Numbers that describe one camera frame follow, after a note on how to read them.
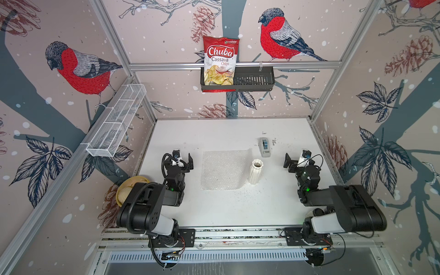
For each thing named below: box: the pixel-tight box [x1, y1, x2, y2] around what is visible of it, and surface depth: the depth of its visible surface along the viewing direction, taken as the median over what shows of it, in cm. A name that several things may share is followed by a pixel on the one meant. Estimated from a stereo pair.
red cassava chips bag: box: [202, 35, 241, 93], surface depth 86 cm
